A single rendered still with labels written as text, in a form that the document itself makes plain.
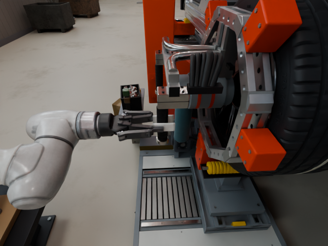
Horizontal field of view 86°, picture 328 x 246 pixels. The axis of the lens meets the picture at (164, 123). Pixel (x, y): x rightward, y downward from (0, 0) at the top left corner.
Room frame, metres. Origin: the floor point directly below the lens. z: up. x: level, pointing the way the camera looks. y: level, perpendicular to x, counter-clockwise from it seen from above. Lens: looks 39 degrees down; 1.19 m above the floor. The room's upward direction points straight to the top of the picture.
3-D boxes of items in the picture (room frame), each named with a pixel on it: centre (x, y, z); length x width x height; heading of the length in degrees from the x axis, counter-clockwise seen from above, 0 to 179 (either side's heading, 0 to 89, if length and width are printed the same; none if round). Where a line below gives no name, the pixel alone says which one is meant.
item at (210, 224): (0.64, -0.39, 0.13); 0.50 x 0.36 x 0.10; 3
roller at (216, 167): (0.51, -0.33, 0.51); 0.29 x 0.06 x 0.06; 93
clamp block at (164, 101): (0.45, -0.02, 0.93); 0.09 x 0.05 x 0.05; 93
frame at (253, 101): (0.63, -0.22, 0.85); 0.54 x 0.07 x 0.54; 3
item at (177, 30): (3.07, -0.21, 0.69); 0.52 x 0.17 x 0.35; 93
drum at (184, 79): (0.62, -0.15, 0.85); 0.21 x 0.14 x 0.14; 93
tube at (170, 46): (0.72, -0.09, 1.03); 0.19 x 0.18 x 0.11; 93
